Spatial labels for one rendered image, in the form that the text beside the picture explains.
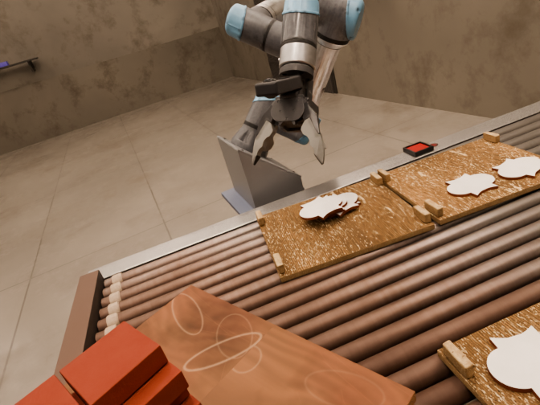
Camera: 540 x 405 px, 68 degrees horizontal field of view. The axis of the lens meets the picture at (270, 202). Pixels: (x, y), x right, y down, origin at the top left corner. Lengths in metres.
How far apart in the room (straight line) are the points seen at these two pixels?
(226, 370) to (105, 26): 10.65
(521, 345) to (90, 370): 0.63
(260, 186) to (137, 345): 1.09
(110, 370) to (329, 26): 1.14
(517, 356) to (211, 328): 0.50
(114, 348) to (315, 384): 0.31
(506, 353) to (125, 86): 10.75
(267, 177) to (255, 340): 0.83
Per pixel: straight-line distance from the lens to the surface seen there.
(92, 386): 0.39
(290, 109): 0.81
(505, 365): 0.76
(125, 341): 0.41
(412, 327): 0.85
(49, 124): 11.25
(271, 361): 0.67
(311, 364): 0.65
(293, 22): 0.87
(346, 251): 1.02
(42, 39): 11.13
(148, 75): 11.15
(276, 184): 1.46
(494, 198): 1.18
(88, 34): 11.09
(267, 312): 0.94
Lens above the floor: 1.52
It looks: 26 degrees down
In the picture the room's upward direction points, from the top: 16 degrees counter-clockwise
